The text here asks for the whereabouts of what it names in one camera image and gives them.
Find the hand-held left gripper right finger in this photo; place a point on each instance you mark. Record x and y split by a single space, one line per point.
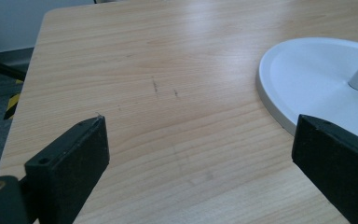
338 161

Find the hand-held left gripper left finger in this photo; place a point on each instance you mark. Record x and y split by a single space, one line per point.
65 168

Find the white round stand base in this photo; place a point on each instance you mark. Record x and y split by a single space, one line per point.
313 84

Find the yellow black hazard tape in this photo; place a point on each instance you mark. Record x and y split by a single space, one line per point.
12 104

